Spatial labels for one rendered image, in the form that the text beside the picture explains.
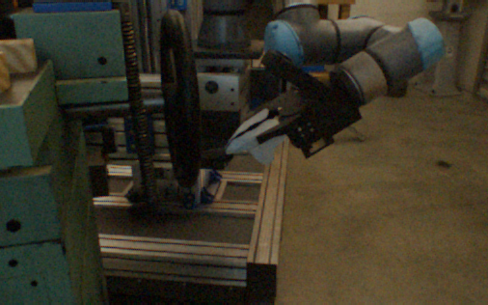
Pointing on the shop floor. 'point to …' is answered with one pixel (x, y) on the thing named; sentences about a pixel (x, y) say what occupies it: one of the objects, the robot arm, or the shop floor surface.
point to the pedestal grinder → (431, 84)
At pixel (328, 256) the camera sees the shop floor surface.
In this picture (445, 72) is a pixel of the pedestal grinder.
